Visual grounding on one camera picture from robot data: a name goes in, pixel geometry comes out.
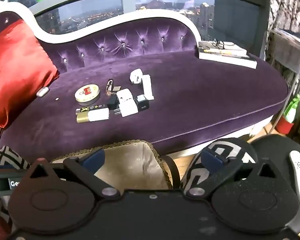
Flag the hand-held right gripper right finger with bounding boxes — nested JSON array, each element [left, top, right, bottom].
[[186, 148, 282, 200]]

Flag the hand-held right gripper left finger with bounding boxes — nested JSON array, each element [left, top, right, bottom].
[[25, 147, 121, 200]]

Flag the cream lined woven basket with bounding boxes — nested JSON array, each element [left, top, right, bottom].
[[51, 140, 182, 190]]

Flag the white gold-capped tube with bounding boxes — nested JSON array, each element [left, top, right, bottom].
[[76, 108, 110, 124]]

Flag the black box gold print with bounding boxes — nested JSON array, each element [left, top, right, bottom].
[[76, 106, 103, 113]]

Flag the black plug charger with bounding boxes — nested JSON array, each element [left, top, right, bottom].
[[107, 97, 119, 111]]

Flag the white two-pin charger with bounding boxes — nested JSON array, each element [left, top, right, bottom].
[[115, 100, 138, 117]]

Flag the round tin red label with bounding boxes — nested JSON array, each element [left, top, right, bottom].
[[74, 85, 102, 106]]

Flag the black cube charger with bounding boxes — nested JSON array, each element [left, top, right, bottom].
[[135, 95, 148, 112]]

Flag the white travel adapter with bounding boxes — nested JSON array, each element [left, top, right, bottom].
[[141, 74, 155, 101]]

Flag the white three-pin plug charger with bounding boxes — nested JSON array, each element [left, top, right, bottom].
[[129, 70, 147, 86]]

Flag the black white patterned cushion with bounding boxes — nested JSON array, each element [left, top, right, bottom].
[[0, 145, 32, 171], [180, 137, 258, 195]]

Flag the black white patterned cushion left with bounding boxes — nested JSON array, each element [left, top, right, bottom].
[[0, 145, 32, 171]]

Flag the purple velvet tufted sofa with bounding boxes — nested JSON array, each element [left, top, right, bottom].
[[0, 1, 290, 165]]

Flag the red container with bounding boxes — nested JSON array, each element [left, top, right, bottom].
[[275, 118, 294, 134]]

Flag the small silver oblong case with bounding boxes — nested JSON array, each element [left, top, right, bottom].
[[36, 87, 50, 98]]

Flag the white oblong device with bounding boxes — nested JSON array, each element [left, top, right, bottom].
[[289, 150, 300, 206]]

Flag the green spray bottle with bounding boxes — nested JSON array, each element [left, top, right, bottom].
[[283, 94, 300, 124]]

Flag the thick white book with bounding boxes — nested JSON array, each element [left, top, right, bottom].
[[198, 47, 258, 69]]

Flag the white orange pen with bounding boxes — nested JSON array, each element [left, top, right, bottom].
[[202, 49, 243, 55]]

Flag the thin glossy book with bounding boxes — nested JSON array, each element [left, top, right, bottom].
[[199, 41, 248, 56]]

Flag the black round eyeglasses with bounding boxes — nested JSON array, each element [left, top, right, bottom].
[[212, 38, 237, 49]]

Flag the red satin cushion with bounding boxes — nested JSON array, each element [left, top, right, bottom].
[[0, 19, 59, 129]]

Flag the clear acrylic side table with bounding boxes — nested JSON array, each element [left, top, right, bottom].
[[261, 27, 300, 136]]

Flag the large glass window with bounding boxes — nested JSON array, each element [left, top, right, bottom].
[[0, 0, 271, 35]]

